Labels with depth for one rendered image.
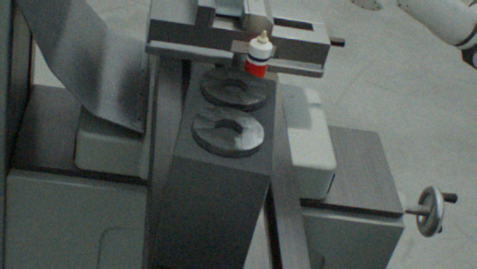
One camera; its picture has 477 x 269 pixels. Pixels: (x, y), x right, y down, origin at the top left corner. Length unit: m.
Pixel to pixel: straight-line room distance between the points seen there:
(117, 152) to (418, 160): 1.91
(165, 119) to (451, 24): 0.51
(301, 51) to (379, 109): 1.92
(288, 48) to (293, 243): 0.49
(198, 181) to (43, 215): 0.66
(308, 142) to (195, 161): 0.63
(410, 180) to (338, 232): 1.48
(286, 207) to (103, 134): 0.41
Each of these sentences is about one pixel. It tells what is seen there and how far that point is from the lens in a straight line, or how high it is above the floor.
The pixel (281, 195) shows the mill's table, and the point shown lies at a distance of 1.19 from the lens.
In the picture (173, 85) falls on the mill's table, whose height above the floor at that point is 0.96.
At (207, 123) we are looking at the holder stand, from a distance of 0.95.
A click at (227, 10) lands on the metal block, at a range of 1.47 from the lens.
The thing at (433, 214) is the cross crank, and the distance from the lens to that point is 1.74.
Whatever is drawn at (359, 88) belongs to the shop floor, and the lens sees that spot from 3.49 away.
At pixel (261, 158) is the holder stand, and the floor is 1.15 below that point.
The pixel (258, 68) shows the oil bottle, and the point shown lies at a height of 1.00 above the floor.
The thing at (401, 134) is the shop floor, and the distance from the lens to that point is 3.27.
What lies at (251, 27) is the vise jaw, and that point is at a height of 1.04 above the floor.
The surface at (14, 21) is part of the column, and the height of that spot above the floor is 1.06.
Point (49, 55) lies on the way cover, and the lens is 1.34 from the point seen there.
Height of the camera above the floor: 1.70
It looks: 36 degrees down
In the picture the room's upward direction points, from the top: 12 degrees clockwise
